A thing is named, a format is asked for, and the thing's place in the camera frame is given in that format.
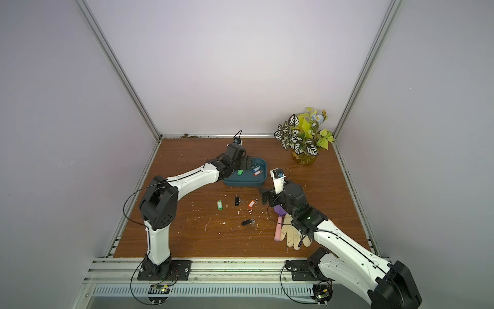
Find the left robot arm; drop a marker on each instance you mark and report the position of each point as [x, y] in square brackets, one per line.
[159, 205]

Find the potted plant in yellow vase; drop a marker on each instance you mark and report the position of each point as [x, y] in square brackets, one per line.
[303, 136]

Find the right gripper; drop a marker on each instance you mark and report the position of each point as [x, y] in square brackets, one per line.
[273, 197]

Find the black key with ring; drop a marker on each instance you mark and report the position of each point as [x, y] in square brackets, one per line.
[248, 222]

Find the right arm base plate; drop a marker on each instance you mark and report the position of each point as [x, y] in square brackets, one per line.
[304, 270]

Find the black fob key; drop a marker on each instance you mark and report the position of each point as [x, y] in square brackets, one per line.
[237, 200]

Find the teal plastic storage box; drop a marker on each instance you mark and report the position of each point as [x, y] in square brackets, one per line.
[247, 179]

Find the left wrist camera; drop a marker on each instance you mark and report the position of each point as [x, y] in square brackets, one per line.
[238, 140]

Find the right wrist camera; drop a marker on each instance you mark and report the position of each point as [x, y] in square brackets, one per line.
[278, 177]

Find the right controller board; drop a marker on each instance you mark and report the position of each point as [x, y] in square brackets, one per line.
[323, 292]

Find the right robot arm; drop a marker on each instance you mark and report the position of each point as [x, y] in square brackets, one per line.
[380, 283]

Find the purple trowel with pink handle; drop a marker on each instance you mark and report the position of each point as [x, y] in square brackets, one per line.
[281, 213]

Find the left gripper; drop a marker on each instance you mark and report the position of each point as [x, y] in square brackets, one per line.
[242, 158]

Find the controller board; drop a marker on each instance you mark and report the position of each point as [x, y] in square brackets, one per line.
[158, 294]
[323, 292]

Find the aluminium front rail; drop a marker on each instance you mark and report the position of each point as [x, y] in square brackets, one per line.
[209, 270]

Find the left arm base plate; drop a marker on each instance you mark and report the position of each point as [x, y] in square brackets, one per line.
[170, 269]

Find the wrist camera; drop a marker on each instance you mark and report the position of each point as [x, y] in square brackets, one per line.
[238, 140]
[278, 177]

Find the left controller board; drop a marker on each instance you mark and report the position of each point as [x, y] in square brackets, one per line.
[158, 294]

